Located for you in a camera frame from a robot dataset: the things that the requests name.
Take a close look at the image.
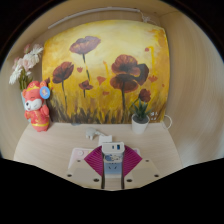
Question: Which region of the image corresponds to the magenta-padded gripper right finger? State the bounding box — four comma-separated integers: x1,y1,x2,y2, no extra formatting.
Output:
120,146,161,190

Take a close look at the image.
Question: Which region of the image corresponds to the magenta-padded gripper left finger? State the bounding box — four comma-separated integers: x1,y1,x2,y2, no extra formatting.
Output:
64,145,107,190

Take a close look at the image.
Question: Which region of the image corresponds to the white charger block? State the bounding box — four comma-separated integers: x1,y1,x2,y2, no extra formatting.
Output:
100,141,126,163

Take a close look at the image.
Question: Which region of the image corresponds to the small white box adapter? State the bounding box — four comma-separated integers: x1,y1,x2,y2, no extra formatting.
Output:
97,133,113,147

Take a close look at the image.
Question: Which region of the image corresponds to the grey-white plug adapter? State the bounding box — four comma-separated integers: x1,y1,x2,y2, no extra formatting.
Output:
85,127,101,140

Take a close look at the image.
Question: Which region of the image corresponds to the small plant in white pot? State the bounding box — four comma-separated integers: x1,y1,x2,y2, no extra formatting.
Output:
129,99,151,135

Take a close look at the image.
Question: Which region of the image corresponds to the red plush toy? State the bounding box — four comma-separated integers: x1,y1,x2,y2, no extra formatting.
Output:
21,79,52,133

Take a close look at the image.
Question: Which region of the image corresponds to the light blue vase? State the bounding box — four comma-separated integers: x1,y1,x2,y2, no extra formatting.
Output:
20,90,29,111

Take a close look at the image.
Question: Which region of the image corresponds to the yellow poppy flower painting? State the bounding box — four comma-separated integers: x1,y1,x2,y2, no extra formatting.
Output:
41,19,171,125

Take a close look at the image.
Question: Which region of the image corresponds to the pink and white flower bouquet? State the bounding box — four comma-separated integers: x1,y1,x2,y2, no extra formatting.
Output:
8,43,45,93

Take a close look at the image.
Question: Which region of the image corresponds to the white light bar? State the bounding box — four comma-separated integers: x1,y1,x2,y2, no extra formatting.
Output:
47,6,158,30

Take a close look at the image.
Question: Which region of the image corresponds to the white cable loop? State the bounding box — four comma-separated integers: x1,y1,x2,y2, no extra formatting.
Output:
161,114,174,131

